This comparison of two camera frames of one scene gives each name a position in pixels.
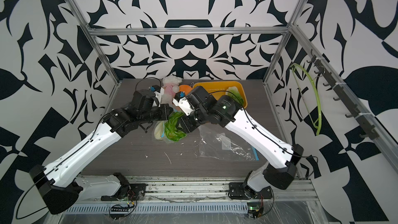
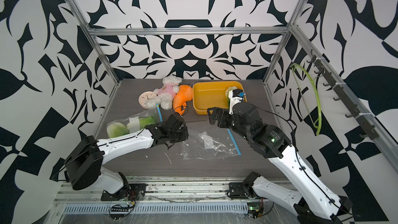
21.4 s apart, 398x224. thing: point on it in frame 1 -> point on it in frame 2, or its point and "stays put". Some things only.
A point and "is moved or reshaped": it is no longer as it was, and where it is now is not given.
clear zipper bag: [219, 142] is moved or reshaped
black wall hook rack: [368, 131] stays put
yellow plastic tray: [217, 88] stays put
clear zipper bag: [168, 130] is moved or reshaped
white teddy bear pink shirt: [170, 84] stays put
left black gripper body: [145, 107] -> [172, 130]
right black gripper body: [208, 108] -> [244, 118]
